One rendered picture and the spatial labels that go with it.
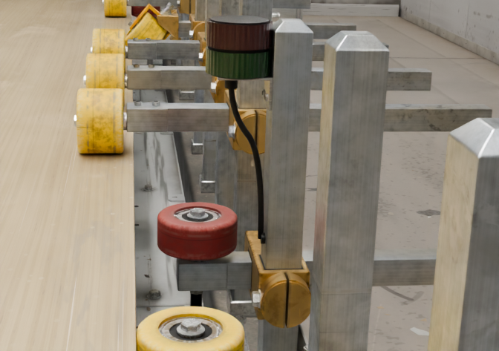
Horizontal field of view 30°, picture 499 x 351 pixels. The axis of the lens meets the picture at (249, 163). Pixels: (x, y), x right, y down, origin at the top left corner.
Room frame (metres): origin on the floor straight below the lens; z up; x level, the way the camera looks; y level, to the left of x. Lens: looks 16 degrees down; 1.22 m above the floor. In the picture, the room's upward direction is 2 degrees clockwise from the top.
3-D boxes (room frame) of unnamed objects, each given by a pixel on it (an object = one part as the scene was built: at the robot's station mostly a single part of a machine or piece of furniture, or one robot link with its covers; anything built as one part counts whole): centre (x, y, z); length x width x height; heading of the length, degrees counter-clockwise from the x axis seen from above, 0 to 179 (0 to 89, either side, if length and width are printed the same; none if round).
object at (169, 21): (1.87, 0.20, 0.95); 0.10 x 0.04 x 0.10; 98
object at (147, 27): (1.86, 0.22, 0.93); 0.09 x 0.08 x 0.09; 98
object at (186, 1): (2.36, 0.17, 0.95); 0.14 x 0.06 x 0.05; 8
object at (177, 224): (0.88, 0.05, 0.85); 0.08 x 0.08 x 0.11
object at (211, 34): (0.84, 0.01, 1.10); 0.06 x 0.06 x 0.02
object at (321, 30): (1.90, -0.03, 0.95); 0.36 x 0.03 x 0.03; 98
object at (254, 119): (1.12, 0.00, 0.95); 0.14 x 0.06 x 0.05; 8
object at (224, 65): (0.84, 0.01, 1.07); 0.06 x 0.06 x 0.02
